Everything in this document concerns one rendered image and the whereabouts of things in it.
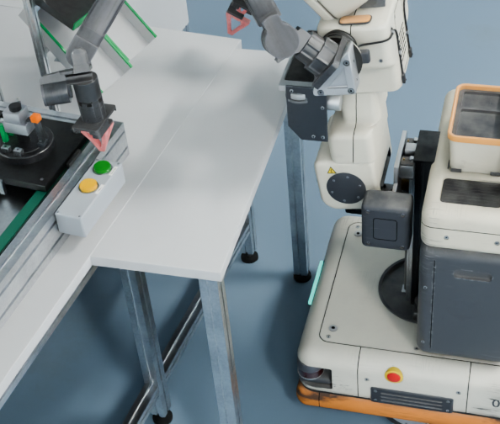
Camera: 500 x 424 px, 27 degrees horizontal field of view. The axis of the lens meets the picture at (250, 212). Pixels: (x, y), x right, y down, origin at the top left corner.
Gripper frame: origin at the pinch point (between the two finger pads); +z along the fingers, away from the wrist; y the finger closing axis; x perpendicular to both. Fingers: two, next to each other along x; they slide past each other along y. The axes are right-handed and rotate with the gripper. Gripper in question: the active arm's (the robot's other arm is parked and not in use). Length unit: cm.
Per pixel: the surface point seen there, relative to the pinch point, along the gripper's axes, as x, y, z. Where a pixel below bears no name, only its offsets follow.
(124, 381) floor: -20, -10, 102
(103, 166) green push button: -0.5, 0.6, 5.3
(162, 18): -67, -165, 70
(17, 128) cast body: -21.8, 0.2, -2.5
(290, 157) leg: 21, -66, 51
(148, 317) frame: 1, -1, 59
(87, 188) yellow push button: -0.8, 8.6, 5.2
